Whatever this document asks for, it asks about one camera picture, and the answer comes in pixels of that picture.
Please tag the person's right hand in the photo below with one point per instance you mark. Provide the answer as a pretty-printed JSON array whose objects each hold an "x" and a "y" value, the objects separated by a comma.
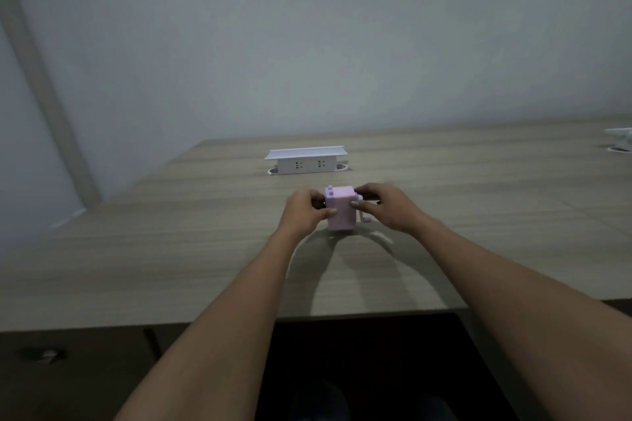
[{"x": 395, "y": 211}]

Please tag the person's right forearm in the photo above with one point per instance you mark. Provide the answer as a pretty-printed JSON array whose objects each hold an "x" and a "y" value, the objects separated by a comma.
[{"x": 533, "y": 317}]

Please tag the wooden desk drawer cabinet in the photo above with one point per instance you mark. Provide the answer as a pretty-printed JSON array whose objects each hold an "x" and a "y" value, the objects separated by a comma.
[{"x": 79, "y": 371}]

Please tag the white pop-up power socket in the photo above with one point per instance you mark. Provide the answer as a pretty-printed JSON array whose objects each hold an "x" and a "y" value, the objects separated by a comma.
[
  {"x": 621, "y": 139},
  {"x": 306, "y": 161}
]

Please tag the person's right thumb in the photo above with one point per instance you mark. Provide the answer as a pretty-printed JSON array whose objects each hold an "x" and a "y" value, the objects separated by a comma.
[{"x": 361, "y": 205}]

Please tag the person's left hand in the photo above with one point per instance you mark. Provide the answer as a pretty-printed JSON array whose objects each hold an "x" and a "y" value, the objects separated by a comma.
[{"x": 302, "y": 212}]

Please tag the metal drawer lock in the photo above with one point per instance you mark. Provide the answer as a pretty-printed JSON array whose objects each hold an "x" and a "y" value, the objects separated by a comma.
[{"x": 48, "y": 353}]

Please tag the pink hand-crank pencil sharpener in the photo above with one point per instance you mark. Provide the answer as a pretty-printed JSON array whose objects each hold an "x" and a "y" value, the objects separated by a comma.
[{"x": 341, "y": 211}]

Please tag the person's shoe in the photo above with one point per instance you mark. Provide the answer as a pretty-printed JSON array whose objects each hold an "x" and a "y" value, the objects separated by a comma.
[{"x": 318, "y": 403}]

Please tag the person's left thumb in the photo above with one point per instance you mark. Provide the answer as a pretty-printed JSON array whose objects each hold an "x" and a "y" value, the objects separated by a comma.
[{"x": 327, "y": 213}]

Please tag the person's left forearm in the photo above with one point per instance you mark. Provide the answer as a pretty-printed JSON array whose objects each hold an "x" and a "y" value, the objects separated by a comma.
[{"x": 217, "y": 327}]

